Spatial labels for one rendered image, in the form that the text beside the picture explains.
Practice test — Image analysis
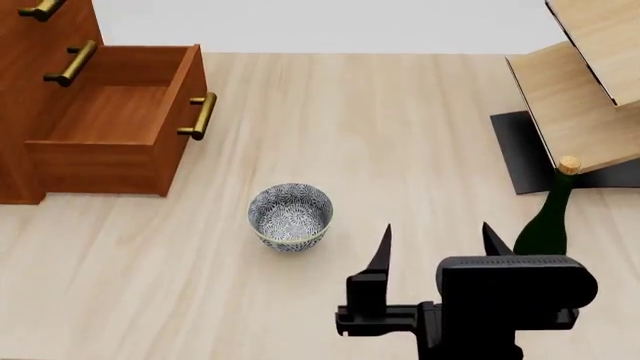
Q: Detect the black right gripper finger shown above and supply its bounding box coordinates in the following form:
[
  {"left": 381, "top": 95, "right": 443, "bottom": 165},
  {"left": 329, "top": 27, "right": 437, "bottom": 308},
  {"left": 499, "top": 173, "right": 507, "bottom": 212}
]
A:
[
  {"left": 346, "top": 222, "right": 393, "bottom": 313},
  {"left": 481, "top": 221, "right": 514, "bottom": 258}
]

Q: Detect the dark green wine bottle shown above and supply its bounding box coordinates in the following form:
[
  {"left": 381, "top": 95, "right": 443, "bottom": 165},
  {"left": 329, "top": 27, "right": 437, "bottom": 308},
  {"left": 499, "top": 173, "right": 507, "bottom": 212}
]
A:
[{"left": 512, "top": 166, "right": 581, "bottom": 258}]

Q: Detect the tan bottle cork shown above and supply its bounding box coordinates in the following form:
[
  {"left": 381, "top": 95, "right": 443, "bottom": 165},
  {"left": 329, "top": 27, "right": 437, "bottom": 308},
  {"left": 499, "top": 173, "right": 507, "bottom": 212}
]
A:
[{"left": 557, "top": 156, "right": 583, "bottom": 176}]

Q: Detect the open brown wooden drawer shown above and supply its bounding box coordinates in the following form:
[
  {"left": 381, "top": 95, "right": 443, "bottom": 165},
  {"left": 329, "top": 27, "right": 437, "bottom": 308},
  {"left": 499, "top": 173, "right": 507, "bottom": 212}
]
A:
[{"left": 24, "top": 43, "right": 208, "bottom": 198}]

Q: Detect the brown wooden cabinet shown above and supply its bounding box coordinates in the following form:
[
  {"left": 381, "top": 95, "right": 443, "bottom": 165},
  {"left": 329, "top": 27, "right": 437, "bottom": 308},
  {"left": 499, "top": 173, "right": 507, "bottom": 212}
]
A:
[{"left": 0, "top": 0, "right": 106, "bottom": 206}]

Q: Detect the black shelf base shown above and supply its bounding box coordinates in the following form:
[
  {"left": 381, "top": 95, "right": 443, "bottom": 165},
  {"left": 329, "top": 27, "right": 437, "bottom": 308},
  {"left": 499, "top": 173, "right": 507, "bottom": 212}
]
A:
[{"left": 489, "top": 111, "right": 640, "bottom": 195}]

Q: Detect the blue white patterned bowl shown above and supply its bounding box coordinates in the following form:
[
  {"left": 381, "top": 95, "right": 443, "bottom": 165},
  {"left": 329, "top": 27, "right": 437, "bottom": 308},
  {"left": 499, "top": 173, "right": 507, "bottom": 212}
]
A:
[{"left": 246, "top": 182, "right": 335, "bottom": 253}]

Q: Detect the light wooden tilted shelf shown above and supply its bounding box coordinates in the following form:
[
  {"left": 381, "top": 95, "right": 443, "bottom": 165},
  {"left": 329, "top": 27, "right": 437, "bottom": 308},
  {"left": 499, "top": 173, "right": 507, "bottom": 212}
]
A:
[{"left": 504, "top": 0, "right": 640, "bottom": 176}]

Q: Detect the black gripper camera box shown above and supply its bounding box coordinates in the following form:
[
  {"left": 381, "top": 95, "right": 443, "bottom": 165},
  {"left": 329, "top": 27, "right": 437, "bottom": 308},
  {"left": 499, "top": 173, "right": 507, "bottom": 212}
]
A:
[{"left": 436, "top": 255, "right": 600, "bottom": 326}]

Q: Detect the brass drawer handle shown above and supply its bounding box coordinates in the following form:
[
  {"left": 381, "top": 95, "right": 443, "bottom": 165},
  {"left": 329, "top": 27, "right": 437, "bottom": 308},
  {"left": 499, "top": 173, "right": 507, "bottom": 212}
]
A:
[
  {"left": 42, "top": 39, "right": 99, "bottom": 88},
  {"left": 18, "top": 0, "right": 61, "bottom": 22},
  {"left": 176, "top": 91, "right": 219, "bottom": 142}
]

